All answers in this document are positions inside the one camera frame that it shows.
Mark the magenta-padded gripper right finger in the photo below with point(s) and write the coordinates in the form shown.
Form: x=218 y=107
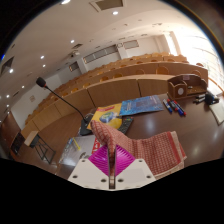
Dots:
x=125 y=163

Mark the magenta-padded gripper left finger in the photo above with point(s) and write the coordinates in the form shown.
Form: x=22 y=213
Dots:
x=96 y=163

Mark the red white checked towel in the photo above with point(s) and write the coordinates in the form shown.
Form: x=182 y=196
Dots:
x=156 y=146

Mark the yellow highlighter pen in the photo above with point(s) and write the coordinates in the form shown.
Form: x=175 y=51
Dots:
x=76 y=143

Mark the black gooseneck desk microphone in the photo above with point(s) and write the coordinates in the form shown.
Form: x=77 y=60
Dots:
x=85 y=128

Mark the yellow booklet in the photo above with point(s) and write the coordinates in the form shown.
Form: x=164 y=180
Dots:
x=110 y=116

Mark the blue booklet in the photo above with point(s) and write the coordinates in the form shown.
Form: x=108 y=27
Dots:
x=140 y=105

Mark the blue marker pen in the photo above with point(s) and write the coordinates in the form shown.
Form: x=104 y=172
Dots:
x=180 y=108
x=167 y=106

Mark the rows of wooden auditorium seats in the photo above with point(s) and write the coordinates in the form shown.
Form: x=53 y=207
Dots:
x=113 y=91

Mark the red marker pen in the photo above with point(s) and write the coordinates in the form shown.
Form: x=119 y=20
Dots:
x=172 y=105

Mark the wooden desk organizer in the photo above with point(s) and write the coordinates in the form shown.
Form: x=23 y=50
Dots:
x=173 y=90

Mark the black marker pen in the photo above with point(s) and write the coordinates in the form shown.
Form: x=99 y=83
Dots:
x=199 y=98

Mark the white notepad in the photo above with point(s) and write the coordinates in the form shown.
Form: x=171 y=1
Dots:
x=218 y=113

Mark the small black device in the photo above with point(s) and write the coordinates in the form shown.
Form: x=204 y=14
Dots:
x=211 y=99

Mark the ceiling projector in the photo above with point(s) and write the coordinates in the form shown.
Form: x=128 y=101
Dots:
x=75 y=53

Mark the round ceiling lights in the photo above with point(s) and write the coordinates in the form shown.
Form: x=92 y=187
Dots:
x=115 y=13

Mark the square ceiling vent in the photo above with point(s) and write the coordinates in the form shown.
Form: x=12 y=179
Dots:
x=108 y=4

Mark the black metal frame stand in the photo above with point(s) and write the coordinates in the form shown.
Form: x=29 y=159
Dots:
x=17 y=143

